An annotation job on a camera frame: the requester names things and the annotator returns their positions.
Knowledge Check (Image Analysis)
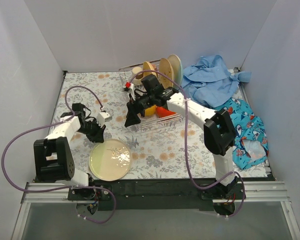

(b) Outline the yellow bowl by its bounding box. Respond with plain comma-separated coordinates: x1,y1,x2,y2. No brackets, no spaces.
144,105,157,117

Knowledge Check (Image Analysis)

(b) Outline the wire dish rack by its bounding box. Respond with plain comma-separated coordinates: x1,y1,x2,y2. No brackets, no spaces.
118,63,184,132

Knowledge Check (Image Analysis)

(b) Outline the cream steel tumbler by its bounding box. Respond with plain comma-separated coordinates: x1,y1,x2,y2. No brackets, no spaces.
131,66,144,86

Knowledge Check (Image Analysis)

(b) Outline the red bowl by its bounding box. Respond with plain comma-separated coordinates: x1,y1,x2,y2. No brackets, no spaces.
156,106,176,118

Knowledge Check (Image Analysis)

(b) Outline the orange plate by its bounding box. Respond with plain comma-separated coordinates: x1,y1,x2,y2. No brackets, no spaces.
142,61,158,77

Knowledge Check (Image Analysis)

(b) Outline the bird pattern plate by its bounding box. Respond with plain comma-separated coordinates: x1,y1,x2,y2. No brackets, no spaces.
158,58,175,89

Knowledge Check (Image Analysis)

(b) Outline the cream and blue plate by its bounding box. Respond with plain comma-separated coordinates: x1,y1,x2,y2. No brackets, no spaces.
167,54,183,86

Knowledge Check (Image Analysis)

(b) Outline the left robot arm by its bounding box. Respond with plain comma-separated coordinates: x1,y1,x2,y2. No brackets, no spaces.
33,103,112,200

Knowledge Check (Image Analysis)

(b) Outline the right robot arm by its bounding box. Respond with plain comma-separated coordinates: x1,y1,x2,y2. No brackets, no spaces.
124,74,238,199

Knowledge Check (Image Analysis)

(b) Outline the lower tan plate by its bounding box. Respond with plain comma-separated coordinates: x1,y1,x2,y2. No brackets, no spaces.
88,139,132,182

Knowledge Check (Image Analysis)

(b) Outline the floral table mat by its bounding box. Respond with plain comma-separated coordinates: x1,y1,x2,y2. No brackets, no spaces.
37,69,273,181

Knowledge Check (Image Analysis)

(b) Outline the light blue shirt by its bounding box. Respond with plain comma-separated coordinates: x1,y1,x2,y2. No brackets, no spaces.
181,55,252,108

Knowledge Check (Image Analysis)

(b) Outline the shark print cloth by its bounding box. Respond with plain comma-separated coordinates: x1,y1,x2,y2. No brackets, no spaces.
214,97,269,170

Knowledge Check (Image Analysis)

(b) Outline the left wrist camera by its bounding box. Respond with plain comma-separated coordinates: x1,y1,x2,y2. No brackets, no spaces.
96,111,113,127

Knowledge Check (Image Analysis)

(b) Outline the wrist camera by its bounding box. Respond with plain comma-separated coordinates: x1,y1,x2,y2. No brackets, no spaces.
122,82,136,101
96,111,113,127

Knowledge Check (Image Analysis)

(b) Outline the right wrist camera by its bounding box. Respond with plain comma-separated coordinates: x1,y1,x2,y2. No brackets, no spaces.
122,82,136,101

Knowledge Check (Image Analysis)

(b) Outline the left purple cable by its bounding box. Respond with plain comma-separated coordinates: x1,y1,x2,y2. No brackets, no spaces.
1,85,117,224

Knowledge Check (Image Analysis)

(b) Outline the purple cable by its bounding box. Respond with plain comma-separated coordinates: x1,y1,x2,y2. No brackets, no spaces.
1,85,117,224
128,69,247,217

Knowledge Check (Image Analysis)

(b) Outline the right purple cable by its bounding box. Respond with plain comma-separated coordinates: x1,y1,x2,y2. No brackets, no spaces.
128,69,247,217

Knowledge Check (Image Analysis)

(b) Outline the aluminium frame rail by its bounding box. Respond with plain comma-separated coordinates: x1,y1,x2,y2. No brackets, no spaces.
22,179,290,203

